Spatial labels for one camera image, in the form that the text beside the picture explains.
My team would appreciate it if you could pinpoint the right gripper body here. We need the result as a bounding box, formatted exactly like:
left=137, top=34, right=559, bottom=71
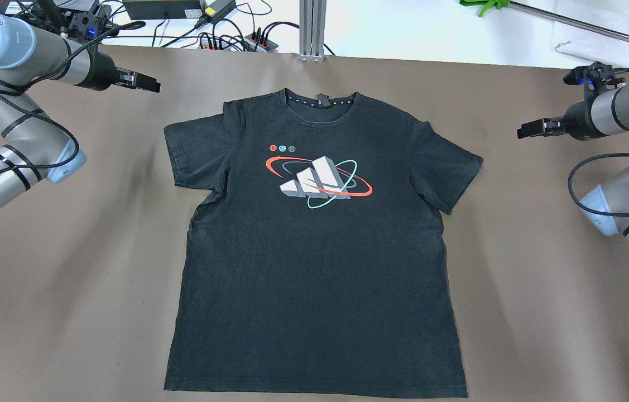
left=541, top=114, right=592, bottom=140

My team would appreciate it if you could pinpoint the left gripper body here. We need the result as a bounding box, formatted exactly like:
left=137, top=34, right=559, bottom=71
left=89, top=53, right=136, bottom=91

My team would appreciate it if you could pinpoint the black graphic t-shirt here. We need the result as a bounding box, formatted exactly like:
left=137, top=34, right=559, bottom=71
left=164, top=89, right=483, bottom=399

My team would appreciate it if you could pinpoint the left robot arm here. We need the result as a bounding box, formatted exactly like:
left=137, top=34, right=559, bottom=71
left=0, top=15, right=160, bottom=208

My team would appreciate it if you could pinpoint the black power adapter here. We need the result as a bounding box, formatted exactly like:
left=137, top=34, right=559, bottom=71
left=194, top=0, right=236, bottom=30

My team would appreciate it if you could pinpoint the clear plastic bag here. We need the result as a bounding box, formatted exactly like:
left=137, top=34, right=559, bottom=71
left=551, top=1, right=629, bottom=67

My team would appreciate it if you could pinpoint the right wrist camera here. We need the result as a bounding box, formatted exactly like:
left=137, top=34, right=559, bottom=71
left=563, top=61, right=626, bottom=89

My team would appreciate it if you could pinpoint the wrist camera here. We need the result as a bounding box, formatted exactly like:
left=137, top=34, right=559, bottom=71
left=563, top=61, right=626, bottom=89
left=67, top=11, right=108, bottom=41

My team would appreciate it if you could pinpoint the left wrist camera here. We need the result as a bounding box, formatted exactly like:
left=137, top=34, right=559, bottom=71
left=67, top=11, right=108, bottom=41

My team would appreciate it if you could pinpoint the aluminium frame post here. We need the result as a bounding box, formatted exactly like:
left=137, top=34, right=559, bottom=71
left=299, top=0, right=327, bottom=64

